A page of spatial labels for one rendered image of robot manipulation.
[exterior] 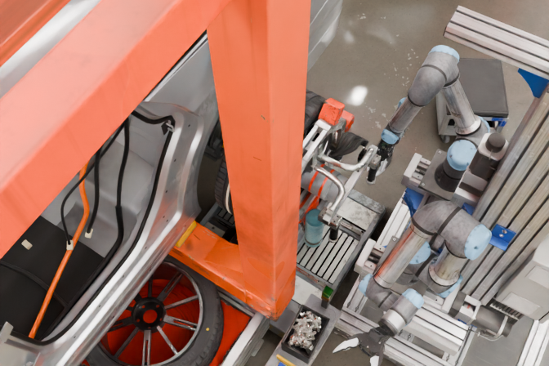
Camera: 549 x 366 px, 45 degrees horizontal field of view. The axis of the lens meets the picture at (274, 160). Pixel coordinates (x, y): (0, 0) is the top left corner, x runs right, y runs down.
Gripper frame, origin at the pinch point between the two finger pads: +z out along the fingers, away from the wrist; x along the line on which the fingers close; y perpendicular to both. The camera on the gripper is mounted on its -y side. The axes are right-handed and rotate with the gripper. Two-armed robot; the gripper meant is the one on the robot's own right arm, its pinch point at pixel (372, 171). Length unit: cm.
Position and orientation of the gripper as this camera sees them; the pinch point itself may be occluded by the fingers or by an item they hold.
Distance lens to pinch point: 302.1
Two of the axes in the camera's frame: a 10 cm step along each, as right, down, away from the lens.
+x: 8.6, 4.4, -2.6
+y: -0.1, -4.9, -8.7
